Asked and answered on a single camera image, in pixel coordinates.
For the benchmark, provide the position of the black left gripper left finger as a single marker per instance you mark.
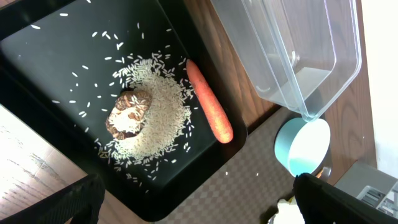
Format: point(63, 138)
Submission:
point(80, 202)

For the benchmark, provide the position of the black plastic tray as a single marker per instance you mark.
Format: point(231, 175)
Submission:
point(202, 156)

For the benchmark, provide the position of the pile of rice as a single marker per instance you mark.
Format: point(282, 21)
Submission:
point(161, 112)

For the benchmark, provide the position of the brown food scrap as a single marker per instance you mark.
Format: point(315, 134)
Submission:
point(126, 119)

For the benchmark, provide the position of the light blue bowl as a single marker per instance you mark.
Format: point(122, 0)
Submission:
point(301, 146)

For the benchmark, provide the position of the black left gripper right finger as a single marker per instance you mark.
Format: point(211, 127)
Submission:
point(322, 203)

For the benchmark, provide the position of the white paper wrapper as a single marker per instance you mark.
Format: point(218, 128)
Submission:
point(288, 213)

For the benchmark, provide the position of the clear plastic bin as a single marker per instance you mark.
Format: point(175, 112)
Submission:
point(300, 54)

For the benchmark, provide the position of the brown serving tray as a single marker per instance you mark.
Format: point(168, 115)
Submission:
point(250, 183)

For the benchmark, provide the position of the orange carrot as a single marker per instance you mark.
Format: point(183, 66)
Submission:
point(214, 112)

